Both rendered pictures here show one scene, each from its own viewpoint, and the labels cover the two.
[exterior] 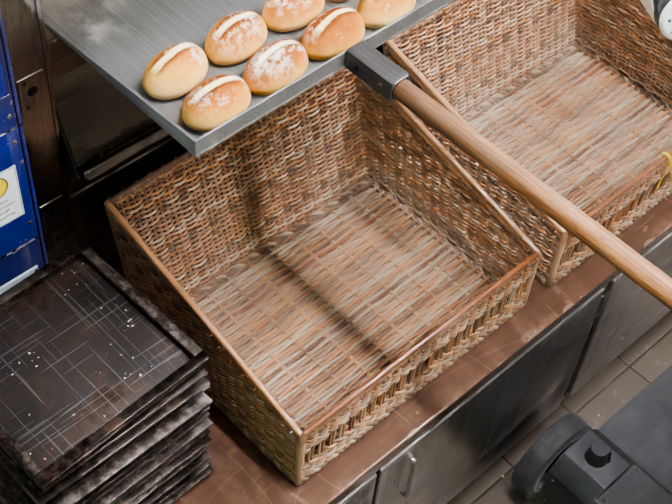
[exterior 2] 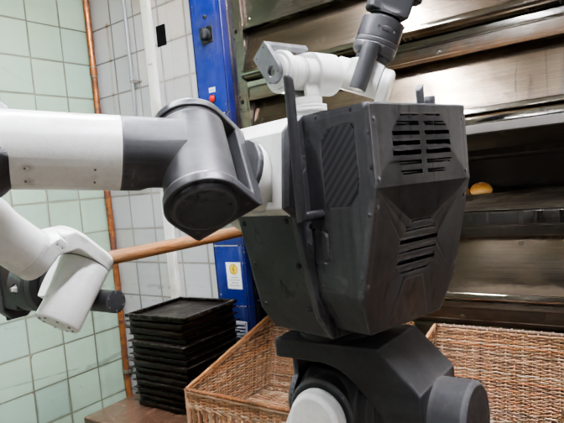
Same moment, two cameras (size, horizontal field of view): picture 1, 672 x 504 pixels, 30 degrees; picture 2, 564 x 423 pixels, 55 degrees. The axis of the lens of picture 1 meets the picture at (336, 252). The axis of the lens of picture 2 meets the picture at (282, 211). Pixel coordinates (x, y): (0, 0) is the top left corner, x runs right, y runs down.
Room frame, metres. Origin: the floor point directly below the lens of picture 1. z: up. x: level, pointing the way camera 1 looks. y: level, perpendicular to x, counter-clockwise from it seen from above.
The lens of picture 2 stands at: (1.10, -1.60, 1.32)
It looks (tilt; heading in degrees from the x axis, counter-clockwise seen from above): 3 degrees down; 84
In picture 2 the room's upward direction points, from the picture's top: 5 degrees counter-clockwise
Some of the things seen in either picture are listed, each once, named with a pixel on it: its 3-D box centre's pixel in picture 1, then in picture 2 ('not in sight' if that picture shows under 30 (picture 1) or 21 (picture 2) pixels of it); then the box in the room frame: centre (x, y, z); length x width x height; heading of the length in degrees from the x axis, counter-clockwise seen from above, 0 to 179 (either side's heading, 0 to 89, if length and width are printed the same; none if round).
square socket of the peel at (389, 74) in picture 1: (376, 70); not in sight; (1.23, -0.03, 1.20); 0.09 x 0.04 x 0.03; 48
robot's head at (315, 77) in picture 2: not in sight; (306, 80); (1.25, -0.76, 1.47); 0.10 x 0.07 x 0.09; 33
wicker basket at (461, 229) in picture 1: (328, 256); (303, 378); (1.29, 0.01, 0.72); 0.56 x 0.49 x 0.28; 138
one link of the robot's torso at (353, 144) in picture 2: not in sight; (344, 210); (1.28, -0.82, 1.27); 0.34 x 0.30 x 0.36; 33
